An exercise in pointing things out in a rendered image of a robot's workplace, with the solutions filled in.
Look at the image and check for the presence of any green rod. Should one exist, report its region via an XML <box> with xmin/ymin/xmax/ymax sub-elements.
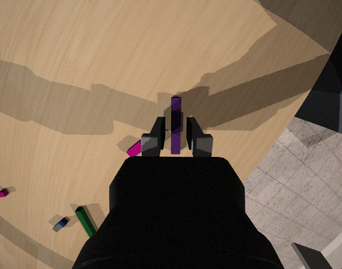
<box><xmin>75</xmin><ymin>207</ymin><xmax>96</xmax><ymax>237</ymax></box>

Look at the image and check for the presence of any purple rod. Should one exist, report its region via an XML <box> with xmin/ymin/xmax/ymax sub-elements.
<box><xmin>171</xmin><ymin>97</ymin><xmax>181</xmax><ymax>154</ymax></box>

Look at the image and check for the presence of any magenta rectangular block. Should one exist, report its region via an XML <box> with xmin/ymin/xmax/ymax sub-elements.
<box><xmin>0</xmin><ymin>189</ymin><xmax>9</xmax><ymax>197</ymax></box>
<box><xmin>126</xmin><ymin>140</ymin><xmax>141</xmax><ymax>157</ymax></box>

